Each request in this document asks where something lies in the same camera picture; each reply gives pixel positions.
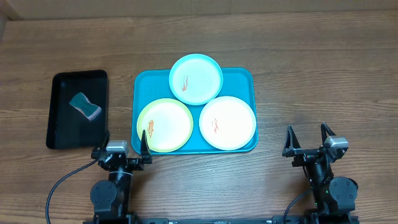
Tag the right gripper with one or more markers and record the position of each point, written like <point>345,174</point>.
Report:
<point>291,150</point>

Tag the blue plastic serving tray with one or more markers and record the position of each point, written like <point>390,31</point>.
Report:
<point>152,85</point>

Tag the light blue plate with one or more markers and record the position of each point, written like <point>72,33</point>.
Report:
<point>195,79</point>

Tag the white plate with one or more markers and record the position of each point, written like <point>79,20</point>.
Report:
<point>227,123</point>

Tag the green and pink sponge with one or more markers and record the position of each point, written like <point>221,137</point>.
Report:
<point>81,103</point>

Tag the black rectangular tray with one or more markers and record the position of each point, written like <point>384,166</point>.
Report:
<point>67,127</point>

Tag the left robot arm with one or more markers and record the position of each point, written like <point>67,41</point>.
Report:
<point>111,197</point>

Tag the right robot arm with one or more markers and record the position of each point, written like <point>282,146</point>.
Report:
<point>334,196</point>

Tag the yellow-green plate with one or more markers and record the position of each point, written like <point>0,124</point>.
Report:
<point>168,125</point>

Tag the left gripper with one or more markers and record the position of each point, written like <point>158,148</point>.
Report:
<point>136,164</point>

